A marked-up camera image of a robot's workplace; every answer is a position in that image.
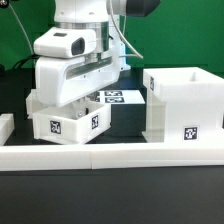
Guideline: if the white drawer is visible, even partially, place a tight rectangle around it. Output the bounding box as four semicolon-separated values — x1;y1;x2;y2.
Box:
26;89;42;119
33;100;111;144

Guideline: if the white fence wall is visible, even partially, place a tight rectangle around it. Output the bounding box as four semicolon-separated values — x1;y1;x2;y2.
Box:
0;143;224;172
0;114;15;146

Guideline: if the white drawer cabinet box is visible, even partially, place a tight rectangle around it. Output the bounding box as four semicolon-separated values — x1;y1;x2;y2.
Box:
143;67;224;143

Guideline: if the white front drawer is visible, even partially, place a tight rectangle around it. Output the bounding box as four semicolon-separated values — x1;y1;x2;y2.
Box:
33;100;111;144

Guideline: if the white front fence wall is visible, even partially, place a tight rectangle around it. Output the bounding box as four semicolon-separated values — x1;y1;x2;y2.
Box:
0;143;224;172

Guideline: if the fiducial marker sheet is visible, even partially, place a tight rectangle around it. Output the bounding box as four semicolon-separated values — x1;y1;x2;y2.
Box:
96;90;145;104

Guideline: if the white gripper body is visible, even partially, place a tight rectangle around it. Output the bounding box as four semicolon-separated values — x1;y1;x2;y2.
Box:
34;27;120;107

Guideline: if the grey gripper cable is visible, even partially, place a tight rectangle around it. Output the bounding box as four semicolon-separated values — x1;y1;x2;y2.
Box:
108;0;144;60

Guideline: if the white left fence wall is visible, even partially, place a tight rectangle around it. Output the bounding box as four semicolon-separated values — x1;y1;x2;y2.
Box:
0;114;15;146

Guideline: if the white rear drawer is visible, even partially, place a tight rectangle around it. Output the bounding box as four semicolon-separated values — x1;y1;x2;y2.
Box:
26;89;42;119

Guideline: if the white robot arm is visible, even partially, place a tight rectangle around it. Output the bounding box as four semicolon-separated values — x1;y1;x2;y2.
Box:
34;0;161;118

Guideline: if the white thin cable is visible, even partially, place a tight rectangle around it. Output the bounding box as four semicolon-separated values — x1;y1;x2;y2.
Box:
7;2;38;58

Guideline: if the black cable bundle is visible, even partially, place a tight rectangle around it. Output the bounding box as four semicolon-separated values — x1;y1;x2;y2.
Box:
12;54;38;70

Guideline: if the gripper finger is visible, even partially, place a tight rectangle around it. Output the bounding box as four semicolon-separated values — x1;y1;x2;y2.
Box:
72;100;87;119

